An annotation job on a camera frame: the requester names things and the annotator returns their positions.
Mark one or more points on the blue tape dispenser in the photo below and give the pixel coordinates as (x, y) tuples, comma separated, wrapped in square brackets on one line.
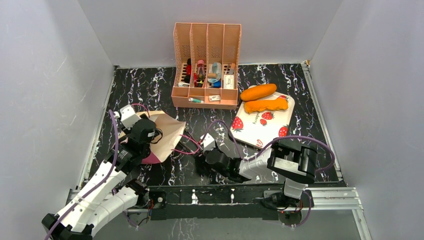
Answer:
[(214, 75)]

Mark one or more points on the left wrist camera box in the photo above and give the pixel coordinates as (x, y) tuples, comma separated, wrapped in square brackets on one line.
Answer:
[(127, 116)]

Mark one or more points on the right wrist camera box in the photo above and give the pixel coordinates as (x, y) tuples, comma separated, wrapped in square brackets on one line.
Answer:
[(207, 142)]

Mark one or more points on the white label box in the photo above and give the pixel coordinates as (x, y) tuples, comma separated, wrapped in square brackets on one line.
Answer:
[(228, 81)]

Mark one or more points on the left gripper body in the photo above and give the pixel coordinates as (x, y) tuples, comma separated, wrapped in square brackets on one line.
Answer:
[(147, 151)]

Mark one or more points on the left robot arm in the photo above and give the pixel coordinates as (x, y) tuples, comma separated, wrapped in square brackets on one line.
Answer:
[(101, 200)]

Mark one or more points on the fake orange bread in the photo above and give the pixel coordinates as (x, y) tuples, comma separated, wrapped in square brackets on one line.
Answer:
[(266, 105)]

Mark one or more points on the green marker pen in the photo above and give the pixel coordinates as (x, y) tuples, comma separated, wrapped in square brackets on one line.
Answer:
[(195, 100)]

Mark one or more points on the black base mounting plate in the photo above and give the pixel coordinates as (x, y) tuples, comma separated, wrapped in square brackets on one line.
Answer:
[(228, 201)]

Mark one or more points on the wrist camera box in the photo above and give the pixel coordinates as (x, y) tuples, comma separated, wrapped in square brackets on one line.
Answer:
[(127, 116), (207, 142)]

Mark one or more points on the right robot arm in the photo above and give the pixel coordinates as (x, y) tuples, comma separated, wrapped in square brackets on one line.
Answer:
[(293, 160)]

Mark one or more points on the aluminium frame rail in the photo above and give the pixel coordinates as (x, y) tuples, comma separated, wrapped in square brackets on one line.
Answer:
[(338, 198)]

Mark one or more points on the paper cake bag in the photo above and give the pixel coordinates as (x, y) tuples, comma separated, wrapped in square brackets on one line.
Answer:
[(168, 134)]

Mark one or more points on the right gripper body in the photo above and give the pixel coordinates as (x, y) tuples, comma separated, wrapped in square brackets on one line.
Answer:
[(205, 158)]

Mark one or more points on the strawberry print tray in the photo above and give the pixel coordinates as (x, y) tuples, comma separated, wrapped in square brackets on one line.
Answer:
[(258, 128)]

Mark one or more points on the pink capped tube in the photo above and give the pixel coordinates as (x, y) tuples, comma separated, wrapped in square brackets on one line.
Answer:
[(200, 74)]

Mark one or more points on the smooth orange bread loaf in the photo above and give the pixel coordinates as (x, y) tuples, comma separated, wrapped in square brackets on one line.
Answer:
[(258, 92)]

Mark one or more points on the small white card box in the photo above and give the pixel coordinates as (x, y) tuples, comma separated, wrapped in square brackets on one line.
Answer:
[(214, 98)]

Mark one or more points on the orange plastic file organizer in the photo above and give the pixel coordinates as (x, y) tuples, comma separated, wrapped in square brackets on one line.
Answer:
[(210, 42)]

